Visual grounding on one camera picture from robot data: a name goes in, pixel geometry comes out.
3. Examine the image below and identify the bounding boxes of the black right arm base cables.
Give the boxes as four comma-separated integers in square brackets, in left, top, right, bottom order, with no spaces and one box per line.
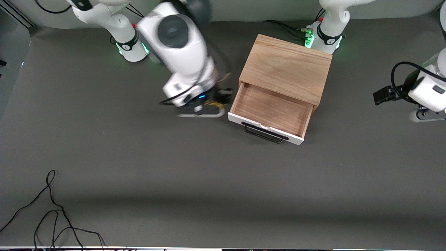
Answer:
[126,4,145,25]

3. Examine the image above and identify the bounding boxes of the loose thin black cable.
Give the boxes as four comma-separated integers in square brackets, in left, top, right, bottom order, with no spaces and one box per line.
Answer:
[0,170,86,251]
[33,209,106,251]

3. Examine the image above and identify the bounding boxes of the wooden drawer cabinet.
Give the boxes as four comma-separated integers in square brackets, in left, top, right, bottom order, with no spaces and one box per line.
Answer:
[238,34,333,114]

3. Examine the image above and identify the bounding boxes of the black left arm wrist cable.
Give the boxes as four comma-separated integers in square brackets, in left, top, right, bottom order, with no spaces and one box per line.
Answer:
[390,62,446,102]

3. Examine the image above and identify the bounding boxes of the black right arm wrist cable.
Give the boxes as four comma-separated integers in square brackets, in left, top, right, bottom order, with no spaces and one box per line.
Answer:
[159,38,233,106]

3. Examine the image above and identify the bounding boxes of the black left arm base cables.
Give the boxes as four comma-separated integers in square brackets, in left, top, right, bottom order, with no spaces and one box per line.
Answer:
[263,8,327,39]

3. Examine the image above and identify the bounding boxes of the black arm base cables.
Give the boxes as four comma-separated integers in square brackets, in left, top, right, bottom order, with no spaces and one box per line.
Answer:
[126,4,145,25]
[263,8,327,39]

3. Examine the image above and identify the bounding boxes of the white-front drawer with black handle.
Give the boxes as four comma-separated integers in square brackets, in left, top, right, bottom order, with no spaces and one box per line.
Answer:
[228,82,314,146]

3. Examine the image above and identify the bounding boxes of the black arm wrist cable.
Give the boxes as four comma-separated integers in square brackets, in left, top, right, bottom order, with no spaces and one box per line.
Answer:
[159,38,233,106]
[390,62,446,102]

